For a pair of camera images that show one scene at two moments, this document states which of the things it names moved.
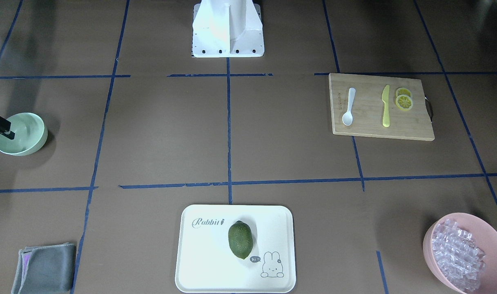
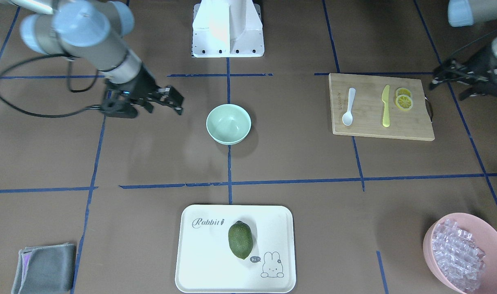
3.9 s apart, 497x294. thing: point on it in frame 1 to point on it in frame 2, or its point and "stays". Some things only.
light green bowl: (30, 135) to (228, 124)
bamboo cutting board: (368, 107) stays
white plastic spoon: (347, 117) stays
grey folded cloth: (45, 269) stays
